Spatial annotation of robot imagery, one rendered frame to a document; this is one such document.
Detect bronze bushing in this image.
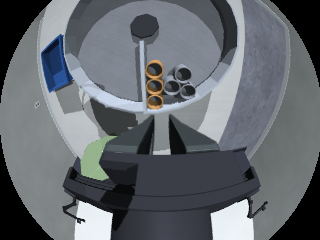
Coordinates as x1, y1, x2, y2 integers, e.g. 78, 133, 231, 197
147, 92, 163, 109
145, 60, 164, 79
146, 77, 163, 95

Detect blue open crate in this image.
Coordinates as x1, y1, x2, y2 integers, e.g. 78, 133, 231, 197
41, 34, 73, 93

